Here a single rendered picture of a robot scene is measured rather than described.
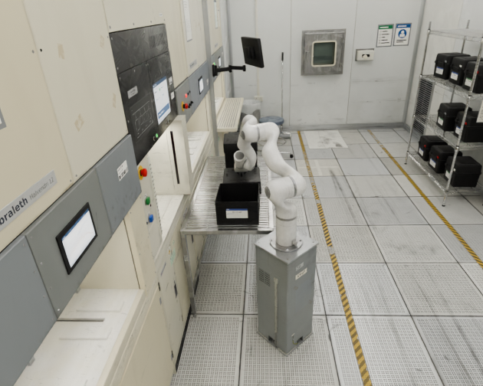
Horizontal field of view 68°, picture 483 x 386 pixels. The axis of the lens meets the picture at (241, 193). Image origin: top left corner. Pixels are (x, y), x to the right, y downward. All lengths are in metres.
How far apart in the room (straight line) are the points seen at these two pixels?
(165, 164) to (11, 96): 1.60
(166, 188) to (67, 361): 1.33
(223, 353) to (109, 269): 1.11
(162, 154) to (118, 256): 0.94
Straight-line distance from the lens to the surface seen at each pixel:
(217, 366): 2.54
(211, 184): 2.92
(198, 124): 3.88
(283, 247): 2.12
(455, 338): 2.94
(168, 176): 2.52
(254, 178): 2.74
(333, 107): 6.62
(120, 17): 1.71
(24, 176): 1.02
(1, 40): 1.02
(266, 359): 2.55
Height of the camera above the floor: 2.02
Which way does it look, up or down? 27 degrees down
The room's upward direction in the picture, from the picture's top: 3 degrees counter-clockwise
